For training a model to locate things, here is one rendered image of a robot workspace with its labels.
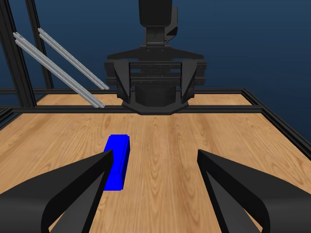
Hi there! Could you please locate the silver aluminium rail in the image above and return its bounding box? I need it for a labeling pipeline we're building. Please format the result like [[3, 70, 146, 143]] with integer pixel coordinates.
[[13, 32, 106, 109], [38, 28, 110, 91]]

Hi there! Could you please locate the black table frame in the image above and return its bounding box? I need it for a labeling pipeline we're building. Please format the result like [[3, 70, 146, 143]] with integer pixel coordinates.
[[0, 0, 311, 162]]

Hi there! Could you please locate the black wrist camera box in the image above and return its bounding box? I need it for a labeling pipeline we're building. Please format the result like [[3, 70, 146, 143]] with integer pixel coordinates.
[[138, 0, 179, 47]]

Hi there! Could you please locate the blue hollow socket block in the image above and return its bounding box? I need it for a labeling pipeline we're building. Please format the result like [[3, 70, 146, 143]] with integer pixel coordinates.
[[103, 134, 131, 192]]

